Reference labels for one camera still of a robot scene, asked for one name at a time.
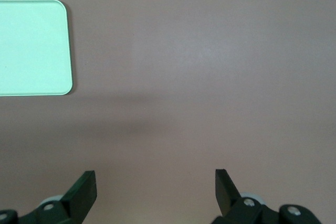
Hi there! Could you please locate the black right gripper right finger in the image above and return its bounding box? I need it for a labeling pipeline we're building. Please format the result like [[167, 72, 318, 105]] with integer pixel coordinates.
[[211, 168, 322, 224]]

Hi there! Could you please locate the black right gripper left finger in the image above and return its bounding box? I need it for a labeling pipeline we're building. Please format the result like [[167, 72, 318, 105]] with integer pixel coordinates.
[[0, 170, 98, 224]]

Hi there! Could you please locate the light green rectangular tray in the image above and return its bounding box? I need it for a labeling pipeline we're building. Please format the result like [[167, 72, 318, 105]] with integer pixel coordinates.
[[0, 0, 73, 97]]

